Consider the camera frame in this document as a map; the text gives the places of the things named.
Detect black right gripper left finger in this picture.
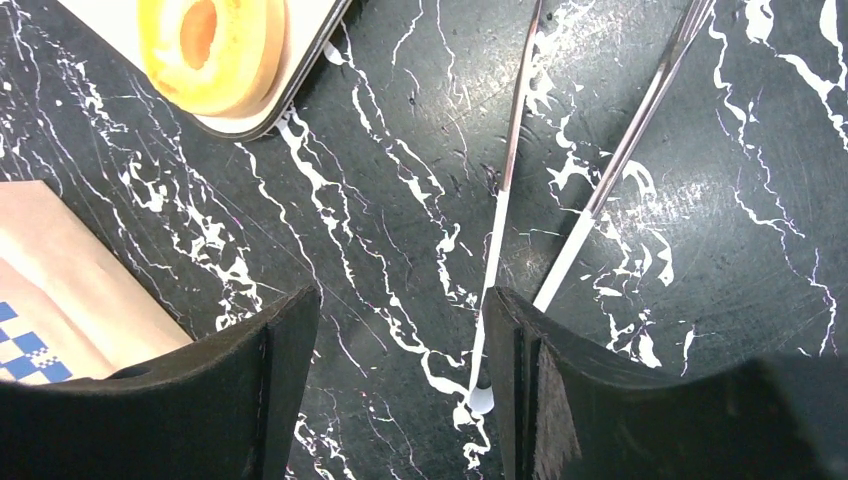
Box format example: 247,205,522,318
1,286,321,479

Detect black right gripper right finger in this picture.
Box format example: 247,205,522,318
483,287,847,479

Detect checkered brown paper bag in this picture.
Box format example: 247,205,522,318
1,181,192,385

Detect brown fake donut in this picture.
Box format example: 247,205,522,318
136,0,287,116

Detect metal tongs white handles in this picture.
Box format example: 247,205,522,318
465,1,715,418

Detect strawberry print tray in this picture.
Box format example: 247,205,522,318
61,0,352,141

